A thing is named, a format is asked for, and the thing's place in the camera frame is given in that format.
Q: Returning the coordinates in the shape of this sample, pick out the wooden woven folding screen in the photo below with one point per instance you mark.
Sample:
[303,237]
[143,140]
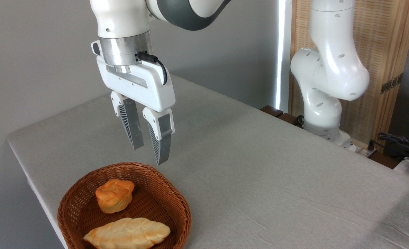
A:
[381,41]

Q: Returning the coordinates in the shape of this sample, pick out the small round bread roll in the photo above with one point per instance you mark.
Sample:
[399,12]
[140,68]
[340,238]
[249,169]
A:
[114,195]

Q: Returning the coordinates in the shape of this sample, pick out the dark wooden block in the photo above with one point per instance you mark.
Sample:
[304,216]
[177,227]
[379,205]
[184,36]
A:
[289,118]
[272,110]

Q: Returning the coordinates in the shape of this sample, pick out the metal screen hinge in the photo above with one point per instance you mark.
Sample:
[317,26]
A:
[391,83]

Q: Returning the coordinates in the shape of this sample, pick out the brown wicker basket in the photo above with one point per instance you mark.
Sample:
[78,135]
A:
[163,193]

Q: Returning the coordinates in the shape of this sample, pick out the grey tablecloth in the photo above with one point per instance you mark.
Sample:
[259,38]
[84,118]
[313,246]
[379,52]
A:
[260,180]

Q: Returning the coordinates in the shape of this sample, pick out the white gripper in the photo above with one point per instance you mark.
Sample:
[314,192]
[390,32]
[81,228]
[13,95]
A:
[145,86]

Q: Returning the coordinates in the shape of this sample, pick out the long oval bread loaf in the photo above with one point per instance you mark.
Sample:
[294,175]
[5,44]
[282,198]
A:
[128,233]

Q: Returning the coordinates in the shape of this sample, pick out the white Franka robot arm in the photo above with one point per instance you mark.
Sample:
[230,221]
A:
[329,76]

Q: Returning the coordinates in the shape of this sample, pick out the white vertical light strip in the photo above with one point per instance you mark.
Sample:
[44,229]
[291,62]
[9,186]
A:
[283,52]

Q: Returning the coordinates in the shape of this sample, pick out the black power plug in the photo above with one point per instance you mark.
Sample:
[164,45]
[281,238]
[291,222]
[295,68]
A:
[371,145]

